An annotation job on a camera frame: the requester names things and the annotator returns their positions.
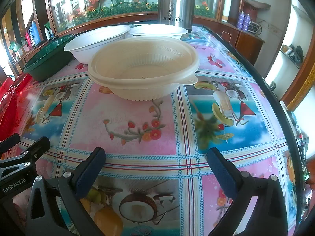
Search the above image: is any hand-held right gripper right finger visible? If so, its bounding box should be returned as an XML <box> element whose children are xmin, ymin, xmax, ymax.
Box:
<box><xmin>207</xmin><ymin>147</ymin><xmax>288</xmax><ymax>236</ymax></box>

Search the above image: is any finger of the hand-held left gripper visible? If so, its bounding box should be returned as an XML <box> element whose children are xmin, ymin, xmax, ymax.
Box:
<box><xmin>0</xmin><ymin>136</ymin><xmax>51</xmax><ymax>176</ymax></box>
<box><xmin>0</xmin><ymin>133</ymin><xmax>20</xmax><ymax>154</ymax></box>

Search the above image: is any white bowl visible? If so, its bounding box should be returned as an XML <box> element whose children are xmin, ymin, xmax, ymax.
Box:
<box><xmin>125</xmin><ymin>24</ymin><xmax>189</xmax><ymax>41</ymax></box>
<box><xmin>63</xmin><ymin>25</ymin><xmax>131</xmax><ymax>64</ymax></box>

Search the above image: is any red plate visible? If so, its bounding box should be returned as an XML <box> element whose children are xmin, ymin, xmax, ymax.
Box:
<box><xmin>0</xmin><ymin>75</ymin><xmax>32</xmax><ymax>140</ymax></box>

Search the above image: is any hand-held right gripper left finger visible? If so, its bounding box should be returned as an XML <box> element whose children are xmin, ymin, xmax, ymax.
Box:
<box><xmin>26</xmin><ymin>147</ymin><xmax>107</xmax><ymax>236</ymax></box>

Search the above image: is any green bowl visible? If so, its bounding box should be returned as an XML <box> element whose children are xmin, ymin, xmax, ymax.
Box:
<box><xmin>23</xmin><ymin>34</ymin><xmax>75</xmax><ymax>82</ymax></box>

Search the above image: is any blue thermos jug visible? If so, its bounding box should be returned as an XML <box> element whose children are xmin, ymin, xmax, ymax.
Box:
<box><xmin>29</xmin><ymin>21</ymin><xmax>41</xmax><ymax>46</ymax></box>

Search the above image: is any printed fruit tablecloth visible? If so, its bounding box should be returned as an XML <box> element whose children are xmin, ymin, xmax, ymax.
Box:
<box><xmin>0</xmin><ymin>25</ymin><xmax>304</xmax><ymax>236</ymax></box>

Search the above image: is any flower mural glass panel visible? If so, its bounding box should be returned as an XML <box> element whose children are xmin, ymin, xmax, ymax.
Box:
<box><xmin>47</xmin><ymin>0</ymin><xmax>221</xmax><ymax>36</ymax></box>

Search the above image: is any dark cloth bundle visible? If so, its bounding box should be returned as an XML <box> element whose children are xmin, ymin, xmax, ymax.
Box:
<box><xmin>281</xmin><ymin>44</ymin><xmax>304</xmax><ymax>65</ymax></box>

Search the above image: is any steel thermos jug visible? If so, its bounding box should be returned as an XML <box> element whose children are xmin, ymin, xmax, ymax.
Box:
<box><xmin>157</xmin><ymin>0</ymin><xmax>196</xmax><ymax>33</ymax></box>

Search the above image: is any low wooden cabinet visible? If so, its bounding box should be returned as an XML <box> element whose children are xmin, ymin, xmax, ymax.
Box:
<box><xmin>221</xmin><ymin>21</ymin><xmax>265</xmax><ymax>65</ymax></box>

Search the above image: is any dark wire basket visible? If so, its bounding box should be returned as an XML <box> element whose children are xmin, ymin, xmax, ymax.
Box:
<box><xmin>247</xmin><ymin>21</ymin><xmax>262</xmax><ymax>35</ymax></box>

